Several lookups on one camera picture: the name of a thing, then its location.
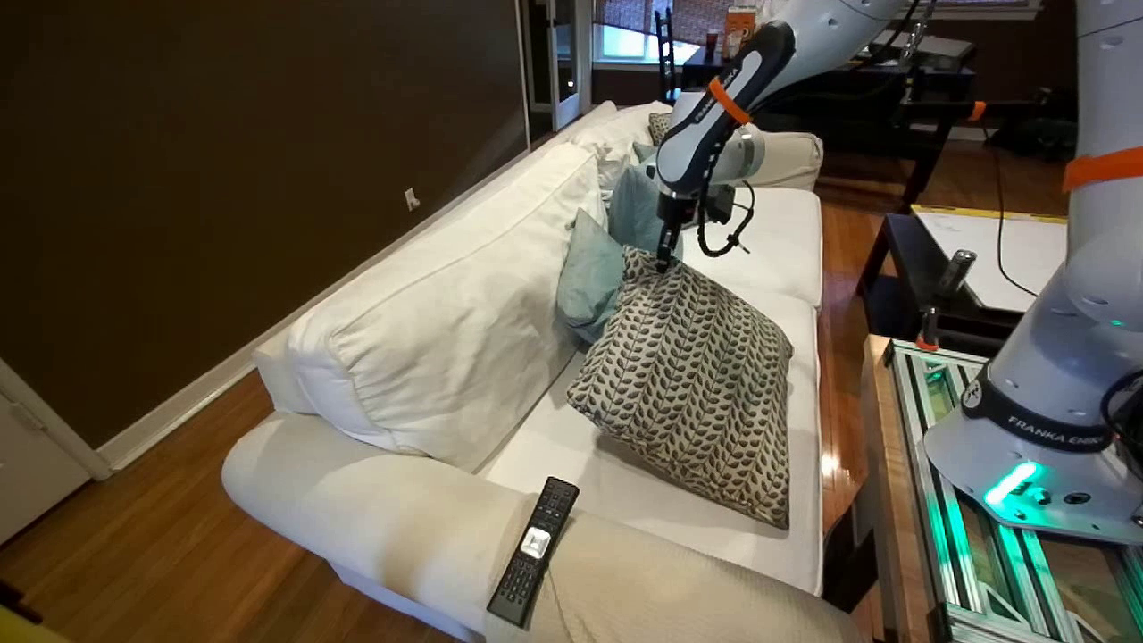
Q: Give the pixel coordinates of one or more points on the black low table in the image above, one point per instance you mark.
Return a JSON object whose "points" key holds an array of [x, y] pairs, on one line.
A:
{"points": [[920, 289]]}

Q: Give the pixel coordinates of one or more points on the grey-blue pillow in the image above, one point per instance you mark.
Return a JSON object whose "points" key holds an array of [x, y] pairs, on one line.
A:
{"points": [[590, 276], [634, 209]]}

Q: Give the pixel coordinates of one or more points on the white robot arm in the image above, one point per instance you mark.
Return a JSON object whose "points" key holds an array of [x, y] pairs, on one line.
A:
{"points": [[1044, 434]]}

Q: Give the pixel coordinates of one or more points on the black remote control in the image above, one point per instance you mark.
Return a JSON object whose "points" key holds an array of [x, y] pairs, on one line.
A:
{"points": [[534, 550]]}

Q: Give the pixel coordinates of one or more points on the white sofa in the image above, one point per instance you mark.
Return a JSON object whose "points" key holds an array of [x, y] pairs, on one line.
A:
{"points": [[421, 407]]}

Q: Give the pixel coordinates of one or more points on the brown leaf-patterned pillow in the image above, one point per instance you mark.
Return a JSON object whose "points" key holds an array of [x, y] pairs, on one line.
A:
{"points": [[696, 385]]}

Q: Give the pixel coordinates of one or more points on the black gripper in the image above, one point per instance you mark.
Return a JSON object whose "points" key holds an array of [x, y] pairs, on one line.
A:
{"points": [[676, 210]]}

